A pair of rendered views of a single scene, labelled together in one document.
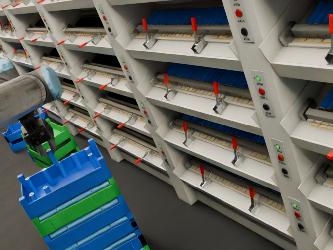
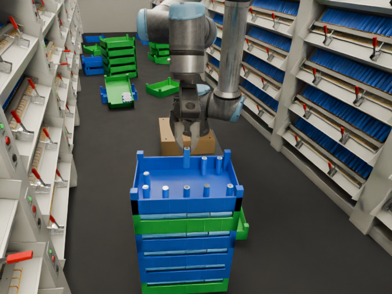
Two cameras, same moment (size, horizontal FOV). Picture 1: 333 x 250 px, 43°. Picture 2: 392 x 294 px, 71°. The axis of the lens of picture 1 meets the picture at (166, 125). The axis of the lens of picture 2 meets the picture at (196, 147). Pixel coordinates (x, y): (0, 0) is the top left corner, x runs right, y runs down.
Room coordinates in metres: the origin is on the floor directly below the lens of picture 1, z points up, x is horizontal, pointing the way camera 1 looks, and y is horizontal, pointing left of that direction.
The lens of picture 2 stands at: (1.98, 0.49, 0.96)
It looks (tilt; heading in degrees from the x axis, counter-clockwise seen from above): 32 degrees down; 185
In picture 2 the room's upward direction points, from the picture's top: 2 degrees clockwise
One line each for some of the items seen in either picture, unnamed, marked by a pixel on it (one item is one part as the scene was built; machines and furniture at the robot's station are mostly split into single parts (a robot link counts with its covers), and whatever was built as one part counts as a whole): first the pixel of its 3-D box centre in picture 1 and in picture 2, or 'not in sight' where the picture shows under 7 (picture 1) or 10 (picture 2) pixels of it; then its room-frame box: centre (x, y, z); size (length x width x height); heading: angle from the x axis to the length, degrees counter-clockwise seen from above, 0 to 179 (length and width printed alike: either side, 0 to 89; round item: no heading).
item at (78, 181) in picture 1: (63, 176); (185, 179); (1.34, 0.40, 0.44); 0.30 x 0.20 x 0.08; 101
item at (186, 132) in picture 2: not in sight; (194, 122); (0.51, 0.34, 0.20); 0.19 x 0.19 x 0.10
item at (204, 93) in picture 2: not in sight; (197, 101); (0.51, 0.35, 0.34); 0.17 x 0.15 x 0.18; 79
